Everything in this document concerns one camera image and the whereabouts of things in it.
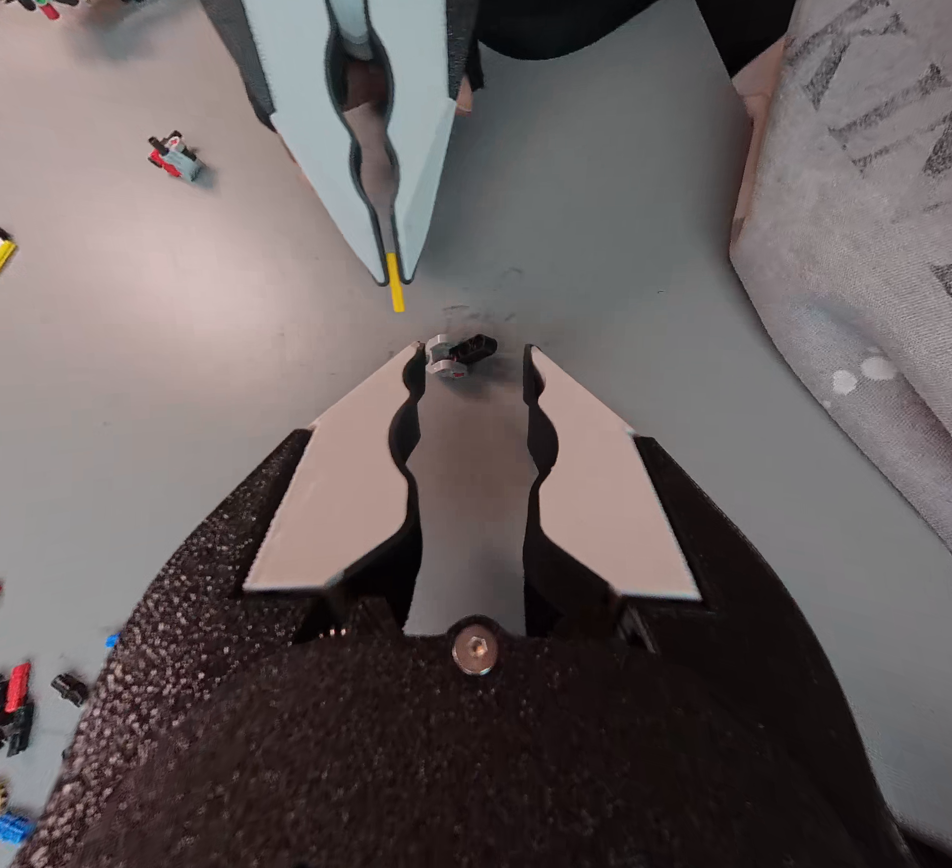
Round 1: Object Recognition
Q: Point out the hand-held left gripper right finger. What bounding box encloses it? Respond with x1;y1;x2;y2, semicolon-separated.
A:
523;344;704;600

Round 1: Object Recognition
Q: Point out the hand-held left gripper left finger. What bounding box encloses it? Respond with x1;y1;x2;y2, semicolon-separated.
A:
242;342;428;592

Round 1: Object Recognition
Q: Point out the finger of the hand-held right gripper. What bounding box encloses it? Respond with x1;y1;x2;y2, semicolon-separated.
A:
363;0;458;283
231;0;389;285

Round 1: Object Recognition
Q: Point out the small grey toy brick assembly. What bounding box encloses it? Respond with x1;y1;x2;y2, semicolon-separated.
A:
146;130;206;185
425;332;498;383

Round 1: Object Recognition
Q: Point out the grey desk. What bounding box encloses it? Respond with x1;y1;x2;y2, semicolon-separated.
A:
0;0;952;868

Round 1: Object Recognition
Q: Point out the person's right hand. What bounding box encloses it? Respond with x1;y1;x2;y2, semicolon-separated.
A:
344;56;478;118

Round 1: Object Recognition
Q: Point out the pile of small connector pins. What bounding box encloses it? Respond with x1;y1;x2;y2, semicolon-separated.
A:
0;630;120;847

